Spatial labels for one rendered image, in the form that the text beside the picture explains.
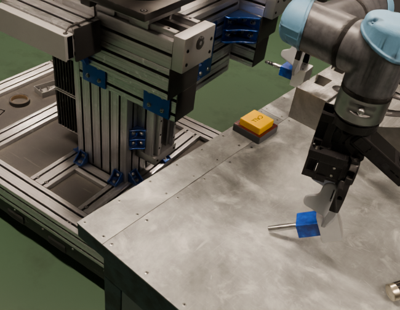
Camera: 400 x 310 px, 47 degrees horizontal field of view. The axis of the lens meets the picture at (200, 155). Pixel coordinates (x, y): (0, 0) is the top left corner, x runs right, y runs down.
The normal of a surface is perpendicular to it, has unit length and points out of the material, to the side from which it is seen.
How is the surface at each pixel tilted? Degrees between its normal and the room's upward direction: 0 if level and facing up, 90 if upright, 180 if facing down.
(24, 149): 0
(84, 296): 0
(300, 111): 90
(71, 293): 0
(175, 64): 90
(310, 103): 90
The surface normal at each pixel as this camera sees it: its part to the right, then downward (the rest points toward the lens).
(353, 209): 0.11, -0.78
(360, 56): -0.71, 0.23
